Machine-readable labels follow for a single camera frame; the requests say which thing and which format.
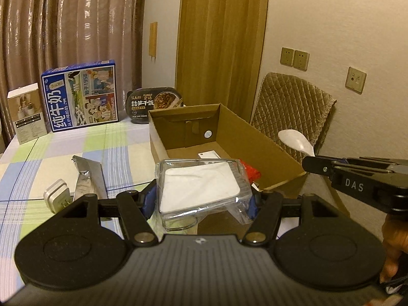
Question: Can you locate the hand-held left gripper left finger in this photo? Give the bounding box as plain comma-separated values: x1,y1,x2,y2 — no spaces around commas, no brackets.
63,180,159,247

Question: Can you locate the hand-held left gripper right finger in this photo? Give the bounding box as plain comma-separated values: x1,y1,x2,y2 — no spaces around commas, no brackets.
243,190,339,247

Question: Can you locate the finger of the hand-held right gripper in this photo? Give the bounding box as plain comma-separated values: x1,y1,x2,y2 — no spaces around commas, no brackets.
331,156,408,174
302,155,336,176

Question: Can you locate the white plastic spoon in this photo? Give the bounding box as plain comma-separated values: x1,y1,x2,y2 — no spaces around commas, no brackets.
278,130,316,158

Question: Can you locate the red snack packet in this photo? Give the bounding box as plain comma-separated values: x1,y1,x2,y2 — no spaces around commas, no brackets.
240,162,261,183

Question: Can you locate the clear plastic packet white pad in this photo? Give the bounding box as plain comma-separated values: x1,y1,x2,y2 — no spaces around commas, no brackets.
155,158,253,231

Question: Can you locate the cardboard box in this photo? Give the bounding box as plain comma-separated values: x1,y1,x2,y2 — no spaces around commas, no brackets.
148,103,308,196

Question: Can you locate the desktop with checked tablecloth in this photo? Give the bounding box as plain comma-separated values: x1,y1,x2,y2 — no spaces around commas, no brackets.
0,115,351,262

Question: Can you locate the person's right hand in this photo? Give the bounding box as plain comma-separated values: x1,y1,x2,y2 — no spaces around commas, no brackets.
380,214,408,284

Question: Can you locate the silver foil bag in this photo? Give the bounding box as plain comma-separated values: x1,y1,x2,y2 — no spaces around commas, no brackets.
71,155,108,199

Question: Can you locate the chair with quilted cover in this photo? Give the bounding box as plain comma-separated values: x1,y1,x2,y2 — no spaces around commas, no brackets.
250,72,338,167

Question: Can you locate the white charger plug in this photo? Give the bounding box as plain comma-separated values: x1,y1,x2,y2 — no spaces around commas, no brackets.
44,179,76,214

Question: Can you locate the black instant rice box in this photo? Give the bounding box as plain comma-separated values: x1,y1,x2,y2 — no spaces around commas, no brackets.
125,87,186,125

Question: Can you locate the blue milk carton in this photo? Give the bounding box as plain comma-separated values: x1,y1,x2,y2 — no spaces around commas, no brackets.
41,59,120,134

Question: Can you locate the white product box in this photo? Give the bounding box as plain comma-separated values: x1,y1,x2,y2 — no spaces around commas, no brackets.
7,83,47,146

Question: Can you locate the brown curtain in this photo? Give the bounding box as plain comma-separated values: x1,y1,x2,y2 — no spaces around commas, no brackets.
0,0,149,149

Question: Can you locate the beige wall socket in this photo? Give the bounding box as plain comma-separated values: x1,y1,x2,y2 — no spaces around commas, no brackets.
280,47,295,66
293,50,310,71

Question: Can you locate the wooden wall block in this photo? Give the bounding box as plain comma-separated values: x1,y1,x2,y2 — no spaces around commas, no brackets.
149,22,159,63

